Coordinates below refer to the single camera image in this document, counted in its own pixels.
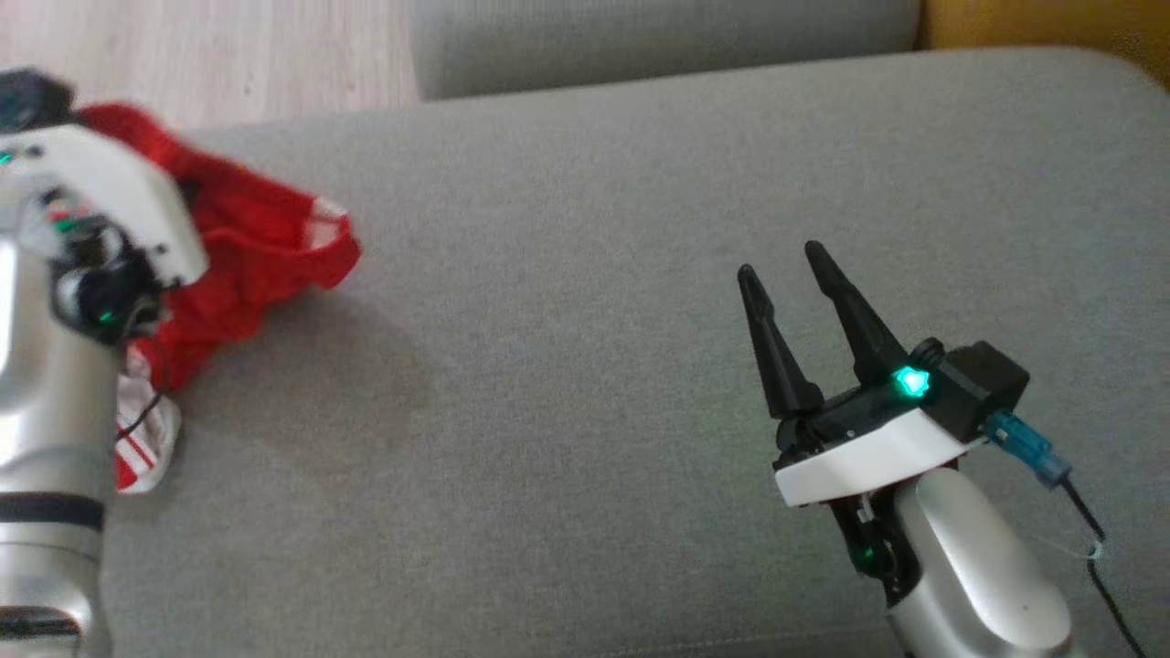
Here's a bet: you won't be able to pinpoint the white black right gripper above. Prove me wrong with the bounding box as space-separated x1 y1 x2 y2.
737 240 984 508

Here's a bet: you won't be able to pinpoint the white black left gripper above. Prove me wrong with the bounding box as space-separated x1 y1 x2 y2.
0 126 209 286

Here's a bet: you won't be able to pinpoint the red shorts with white trim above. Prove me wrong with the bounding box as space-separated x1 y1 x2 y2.
78 103 363 392

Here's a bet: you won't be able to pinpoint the long grey sofa seat cushion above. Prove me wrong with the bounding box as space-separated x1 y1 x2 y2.
411 0 922 101

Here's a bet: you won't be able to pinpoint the yellow sofa back cushion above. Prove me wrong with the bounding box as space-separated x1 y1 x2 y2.
919 0 1170 92

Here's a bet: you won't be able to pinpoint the right arm cable blue plug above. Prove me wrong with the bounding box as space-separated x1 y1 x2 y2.
985 409 1149 658

